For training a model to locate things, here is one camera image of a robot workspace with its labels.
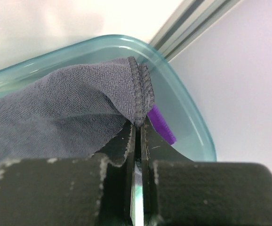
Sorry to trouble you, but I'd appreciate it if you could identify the teal transparent plastic tray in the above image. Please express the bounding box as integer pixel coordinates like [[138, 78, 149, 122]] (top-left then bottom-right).
[[0, 35, 216, 164]]

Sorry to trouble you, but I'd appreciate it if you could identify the right aluminium corner post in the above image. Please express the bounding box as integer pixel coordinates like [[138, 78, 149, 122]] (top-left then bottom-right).
[[150, 0, 239, 60]]

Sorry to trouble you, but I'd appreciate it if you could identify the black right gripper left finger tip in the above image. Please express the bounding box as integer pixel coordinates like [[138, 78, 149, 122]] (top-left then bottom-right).
[[0, 122, 136, 226]]

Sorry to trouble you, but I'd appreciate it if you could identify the purple microfiber towel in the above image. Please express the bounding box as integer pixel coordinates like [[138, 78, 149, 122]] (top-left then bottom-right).
[[147, 105, 176, 145]]

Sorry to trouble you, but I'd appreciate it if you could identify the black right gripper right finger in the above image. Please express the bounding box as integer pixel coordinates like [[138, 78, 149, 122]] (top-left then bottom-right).
[[139, 119, 272, 226]]

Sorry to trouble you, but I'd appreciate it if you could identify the dark blue-grey towel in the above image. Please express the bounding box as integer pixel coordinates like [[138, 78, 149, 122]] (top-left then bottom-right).
[[0, 56, 154, 162]]

